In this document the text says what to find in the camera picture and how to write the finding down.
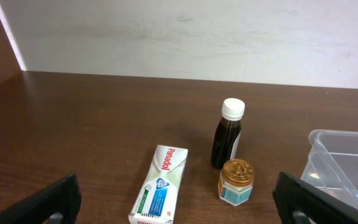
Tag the clear plastic container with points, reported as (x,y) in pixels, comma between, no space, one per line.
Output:
(333,164)

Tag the dark brown syrup bottle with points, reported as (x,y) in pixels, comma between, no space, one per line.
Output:
(228,132)

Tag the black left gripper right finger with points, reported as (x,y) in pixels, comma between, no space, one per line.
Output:
(299,202)

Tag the gold lid balm jar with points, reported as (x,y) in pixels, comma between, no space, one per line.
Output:
(236,181)

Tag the white Panadol medicine box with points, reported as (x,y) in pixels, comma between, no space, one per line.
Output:
(157,199)

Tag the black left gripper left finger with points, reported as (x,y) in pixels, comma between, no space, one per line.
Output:
(58,202)

